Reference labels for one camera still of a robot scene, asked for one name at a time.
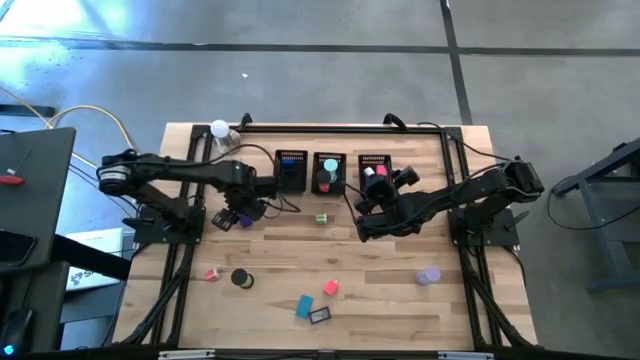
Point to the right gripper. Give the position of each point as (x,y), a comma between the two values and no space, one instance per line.
(380,190)

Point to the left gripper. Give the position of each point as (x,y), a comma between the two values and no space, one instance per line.
(247,205)

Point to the small purple box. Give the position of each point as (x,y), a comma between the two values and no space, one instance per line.
(245,221)

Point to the white wall charger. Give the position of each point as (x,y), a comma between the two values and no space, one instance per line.
(369,171)

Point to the teal hourglass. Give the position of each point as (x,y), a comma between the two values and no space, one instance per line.
(331,165)

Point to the black-capped green-sand hourglass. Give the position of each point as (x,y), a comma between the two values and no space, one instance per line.
(240,276)

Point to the black-capped red-sand hourglass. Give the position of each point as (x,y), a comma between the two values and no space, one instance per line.
(323,176)

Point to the green wall charger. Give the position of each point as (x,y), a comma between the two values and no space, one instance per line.
(321,218)

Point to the blue rectangular box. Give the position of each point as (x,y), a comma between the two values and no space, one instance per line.
(288,162)

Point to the purple hourglass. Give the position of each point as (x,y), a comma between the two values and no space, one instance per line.
(429,275)

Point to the teal rectangular box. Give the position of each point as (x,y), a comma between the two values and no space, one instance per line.
(303,306)

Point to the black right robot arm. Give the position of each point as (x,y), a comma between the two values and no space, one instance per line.
(450,200)

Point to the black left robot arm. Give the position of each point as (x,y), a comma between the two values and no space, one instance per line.
(190,170)

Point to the black plastic basket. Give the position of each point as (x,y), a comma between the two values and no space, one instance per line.
(375,159)
(301,175)
(342,187)

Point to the small red hourglass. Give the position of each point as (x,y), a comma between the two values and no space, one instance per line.
(212,275)

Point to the light bulb on wooden stand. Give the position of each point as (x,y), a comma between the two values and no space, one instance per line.
(220,128)

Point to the pink charger with white label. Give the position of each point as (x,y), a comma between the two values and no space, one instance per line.
(330,288)

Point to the blue framed display module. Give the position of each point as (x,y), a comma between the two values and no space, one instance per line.
(319,315)

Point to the white printed box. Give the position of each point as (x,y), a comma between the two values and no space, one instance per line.
(92,245)

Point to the black support beam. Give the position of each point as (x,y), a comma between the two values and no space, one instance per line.
(90,255)

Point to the black desk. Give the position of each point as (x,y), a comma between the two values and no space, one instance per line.
(35,210)

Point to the black flat bar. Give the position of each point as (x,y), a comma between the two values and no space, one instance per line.
(25,111)

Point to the dark metal stand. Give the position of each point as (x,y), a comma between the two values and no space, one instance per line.
(607,240)

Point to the black computer mouse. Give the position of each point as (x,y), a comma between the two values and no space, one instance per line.
(15,330)

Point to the silver bracket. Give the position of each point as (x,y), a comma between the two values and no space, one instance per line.
(187,355)
(467,355)

